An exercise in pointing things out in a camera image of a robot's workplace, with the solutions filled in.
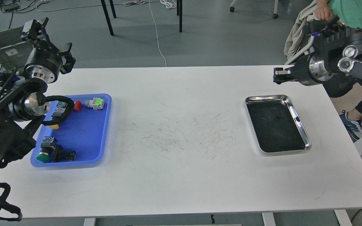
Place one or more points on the seated person green shirt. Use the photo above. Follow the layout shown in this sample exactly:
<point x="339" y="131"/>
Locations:
<point x="350" y="13"/>

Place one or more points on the black table legs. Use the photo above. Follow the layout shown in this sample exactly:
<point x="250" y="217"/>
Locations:
<point x="178" y="3"/>

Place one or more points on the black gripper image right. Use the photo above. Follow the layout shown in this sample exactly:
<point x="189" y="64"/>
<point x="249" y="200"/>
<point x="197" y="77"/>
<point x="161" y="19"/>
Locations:
<point x="308" y="70"/>

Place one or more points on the beige jacket on chair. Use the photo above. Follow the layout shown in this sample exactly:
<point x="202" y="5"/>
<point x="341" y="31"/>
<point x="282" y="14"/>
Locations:
<point x="293" y="41"/>

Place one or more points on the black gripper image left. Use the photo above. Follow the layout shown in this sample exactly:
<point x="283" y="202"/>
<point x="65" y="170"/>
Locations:
<point x="42" y="62"/>

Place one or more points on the green push button switch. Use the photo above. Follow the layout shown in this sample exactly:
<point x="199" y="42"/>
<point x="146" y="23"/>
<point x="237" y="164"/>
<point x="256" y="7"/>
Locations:
<point x="48" y="146"/>

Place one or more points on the grey green connector switch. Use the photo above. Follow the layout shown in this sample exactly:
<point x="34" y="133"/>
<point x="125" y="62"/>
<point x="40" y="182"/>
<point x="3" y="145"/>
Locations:
<point x="95" y="103"/>

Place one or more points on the blue plastic tray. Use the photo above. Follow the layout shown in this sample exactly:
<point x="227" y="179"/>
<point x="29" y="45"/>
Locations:
<point x="83" y="132"/>

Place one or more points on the black selector switch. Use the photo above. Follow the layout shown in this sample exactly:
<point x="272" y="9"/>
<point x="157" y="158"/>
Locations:
<point x="61" y="154"/>

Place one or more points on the silver metal tray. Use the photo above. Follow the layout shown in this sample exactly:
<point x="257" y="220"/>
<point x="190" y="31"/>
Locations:
<point x="286" y="135"/>

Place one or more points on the grey plastic crate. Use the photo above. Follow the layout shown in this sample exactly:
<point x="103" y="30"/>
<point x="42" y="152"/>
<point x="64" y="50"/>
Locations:
<point x="14" y="51"/>

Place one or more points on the red push button switch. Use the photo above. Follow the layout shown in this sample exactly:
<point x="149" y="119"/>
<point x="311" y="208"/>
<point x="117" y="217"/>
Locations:
<point x="77" y="106"/>

